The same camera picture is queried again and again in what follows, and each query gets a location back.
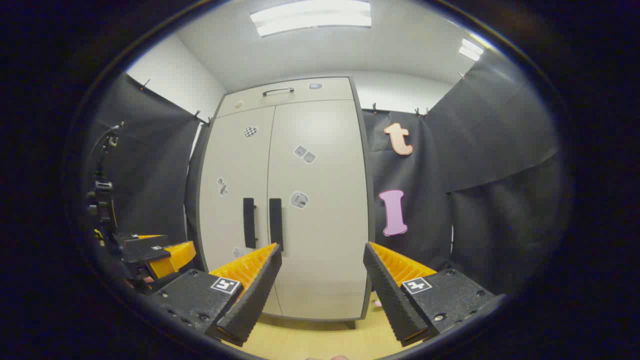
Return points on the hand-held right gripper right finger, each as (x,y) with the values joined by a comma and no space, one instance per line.
(390,300)

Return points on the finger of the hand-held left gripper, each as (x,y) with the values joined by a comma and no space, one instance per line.
(170,257)

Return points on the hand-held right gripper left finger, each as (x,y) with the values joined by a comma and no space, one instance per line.
(255,300)

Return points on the grey cabinet door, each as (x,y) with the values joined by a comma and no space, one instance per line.
(330,225)
(230,160)

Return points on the grey double-door shoe cabinet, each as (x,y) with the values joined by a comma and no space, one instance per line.
(371,200)

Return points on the grey cabinet drawer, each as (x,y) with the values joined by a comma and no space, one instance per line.
(330,95)

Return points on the small ceiling light panel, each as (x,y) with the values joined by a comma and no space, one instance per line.
(471,49)

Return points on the large ceiling light panel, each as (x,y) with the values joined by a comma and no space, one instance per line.
(310,17)

